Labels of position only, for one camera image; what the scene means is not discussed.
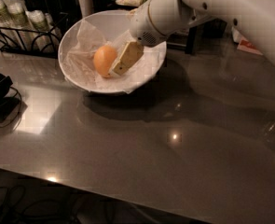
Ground white paper liner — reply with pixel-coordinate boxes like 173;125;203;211
62;18;165;94

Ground black pan on stand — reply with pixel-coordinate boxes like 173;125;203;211
0;73;22;128

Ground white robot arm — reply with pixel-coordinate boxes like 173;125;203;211
129;0;275;66

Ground paper cup stack right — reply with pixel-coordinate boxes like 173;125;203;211
27;10;54;53

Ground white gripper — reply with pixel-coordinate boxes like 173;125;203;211
109;0;172;77

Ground paper cup stack left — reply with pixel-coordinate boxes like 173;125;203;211
0;0;15;46

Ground white bowl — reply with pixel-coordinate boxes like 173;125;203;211
57;9;168;95

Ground white cylinder cup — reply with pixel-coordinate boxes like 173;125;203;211
75;0;94;19

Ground black wire cup rack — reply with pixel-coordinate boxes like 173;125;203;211
0;13;69;59

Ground paper cup stack middle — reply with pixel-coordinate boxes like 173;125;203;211
7;3;32;50

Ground red white packet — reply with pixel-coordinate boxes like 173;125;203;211
231;27;261;55

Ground orange fruit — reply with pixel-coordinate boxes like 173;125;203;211
93;45;117;77

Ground black shelf with packets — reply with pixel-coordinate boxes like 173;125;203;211
113;0;211;55

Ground paper cup stack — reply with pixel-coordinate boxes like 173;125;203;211
7;3;32;50
27;10;54;53
0;0;15;46

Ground black floor cables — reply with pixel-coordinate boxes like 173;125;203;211
0;184;119;224

